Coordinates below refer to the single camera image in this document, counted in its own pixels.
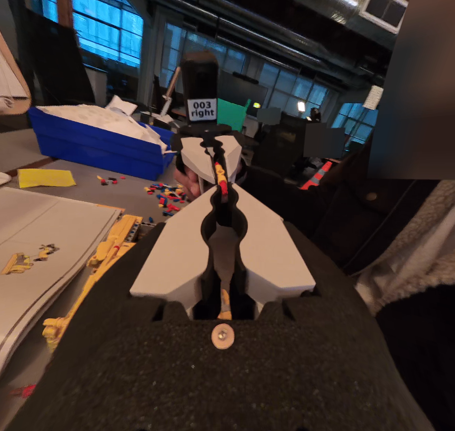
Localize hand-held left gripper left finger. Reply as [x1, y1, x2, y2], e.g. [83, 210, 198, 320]
[130, 185, 218, 319]

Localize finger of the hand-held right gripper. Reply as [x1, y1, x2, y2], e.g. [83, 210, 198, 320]
[215, 135, 243, 184]
[181, 138, 218, 186]

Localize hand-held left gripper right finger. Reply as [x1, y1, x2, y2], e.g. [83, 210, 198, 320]
[229, 183, 317, 319]

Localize yellow brick car model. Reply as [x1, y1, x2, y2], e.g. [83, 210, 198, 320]
[42, 214, 157, 353]

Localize building instruction booklet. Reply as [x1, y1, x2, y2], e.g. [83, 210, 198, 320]
[0, 186, 126, 378]

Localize black-headed desk lamp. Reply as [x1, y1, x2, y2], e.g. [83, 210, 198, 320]
[160, 67, 182, 117]

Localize grey desk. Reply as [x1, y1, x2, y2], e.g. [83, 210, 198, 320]
[0, 129, 200, 421]

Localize person's right hand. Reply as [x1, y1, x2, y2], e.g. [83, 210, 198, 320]
[174, 164, 205, 203]

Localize green board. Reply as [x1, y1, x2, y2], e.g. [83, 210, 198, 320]
[217, 98, 252, 133]

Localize black monitor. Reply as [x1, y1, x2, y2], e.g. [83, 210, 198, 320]
[218, 69, 269, 109]

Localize pile of coloured brick pins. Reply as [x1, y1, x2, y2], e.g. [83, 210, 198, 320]
[144, 182, 190, 218]

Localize black pipe bundle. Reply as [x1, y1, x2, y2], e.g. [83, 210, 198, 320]
[133, 0, 356, 83]

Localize large glass partition window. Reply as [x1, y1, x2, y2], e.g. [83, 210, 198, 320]
[160, 22, 379, 151]

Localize orange traffic cone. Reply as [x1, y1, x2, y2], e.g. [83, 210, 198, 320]
[300, 160, 333, 191]

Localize blue-lit paned window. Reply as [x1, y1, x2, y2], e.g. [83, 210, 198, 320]
[39, 0, 144, 69]

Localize blue plastic bin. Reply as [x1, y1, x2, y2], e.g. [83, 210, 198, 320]
[28, 106, 177, 182]

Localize white printed paper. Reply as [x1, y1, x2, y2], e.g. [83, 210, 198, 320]
[36, 94, 176, 154]

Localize black upright panel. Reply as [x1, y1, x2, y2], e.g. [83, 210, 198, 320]
[25, 8, 94, 105]

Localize yellow sticky note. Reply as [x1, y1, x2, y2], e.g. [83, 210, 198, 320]
[18, 168, 77, 189]

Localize white paper notice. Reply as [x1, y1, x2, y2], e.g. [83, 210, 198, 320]
[363, 85, 384, 111]

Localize person's legs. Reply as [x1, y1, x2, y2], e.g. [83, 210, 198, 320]
[375, 285, 455, 431]

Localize printed instruction sheet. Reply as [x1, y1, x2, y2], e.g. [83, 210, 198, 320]
[0, 51, 29, 99]

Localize white vent grille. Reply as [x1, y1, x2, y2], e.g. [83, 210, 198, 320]
[359, 0, 409, 35]

